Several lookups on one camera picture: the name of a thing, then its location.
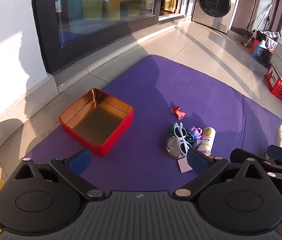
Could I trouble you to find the white and yellow bottle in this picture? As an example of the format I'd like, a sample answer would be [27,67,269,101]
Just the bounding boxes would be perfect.
[197,127,216,156]

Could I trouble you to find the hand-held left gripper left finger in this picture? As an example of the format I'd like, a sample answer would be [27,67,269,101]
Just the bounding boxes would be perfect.
[13,148,106,202]

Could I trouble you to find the silver washing machine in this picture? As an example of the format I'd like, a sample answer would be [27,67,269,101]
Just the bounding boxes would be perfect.
[191,0,244,34]

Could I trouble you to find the white sunglasses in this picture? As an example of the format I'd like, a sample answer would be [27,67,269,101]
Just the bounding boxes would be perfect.
[173,122,194,158]

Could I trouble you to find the purple and black toy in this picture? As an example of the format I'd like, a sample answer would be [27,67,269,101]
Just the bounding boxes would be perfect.
[185,126,203,146]

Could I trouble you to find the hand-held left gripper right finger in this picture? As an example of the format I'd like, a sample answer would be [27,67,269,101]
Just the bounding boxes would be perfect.
[172,147,269,201]

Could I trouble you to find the red snack packet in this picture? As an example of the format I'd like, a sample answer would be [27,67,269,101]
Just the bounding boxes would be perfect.
[171,106,187,121]

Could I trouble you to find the red tin box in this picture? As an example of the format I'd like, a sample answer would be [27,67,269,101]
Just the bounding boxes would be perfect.
[59,88,134,157]

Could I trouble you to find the lilac eraser block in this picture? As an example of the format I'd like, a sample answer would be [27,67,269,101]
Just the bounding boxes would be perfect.
[178,158,194,173]

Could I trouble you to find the sliding glass door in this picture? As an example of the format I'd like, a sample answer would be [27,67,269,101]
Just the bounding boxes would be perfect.
[30,0,194,75]

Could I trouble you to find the white mop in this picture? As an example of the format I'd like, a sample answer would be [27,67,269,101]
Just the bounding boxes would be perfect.
[241,4,273,48]

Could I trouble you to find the blue detergent bottle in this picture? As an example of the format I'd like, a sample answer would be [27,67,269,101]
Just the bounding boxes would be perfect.
[253,40,266,58]

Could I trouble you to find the red plastic crate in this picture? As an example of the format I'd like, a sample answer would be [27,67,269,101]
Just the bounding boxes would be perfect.
[264,65,282,105]

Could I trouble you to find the purple mat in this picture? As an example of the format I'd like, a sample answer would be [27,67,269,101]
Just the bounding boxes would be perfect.
[24,54,282,196]

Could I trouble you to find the clothes on drying rack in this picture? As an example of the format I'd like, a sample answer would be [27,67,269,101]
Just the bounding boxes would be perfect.
[255,30,281,53]

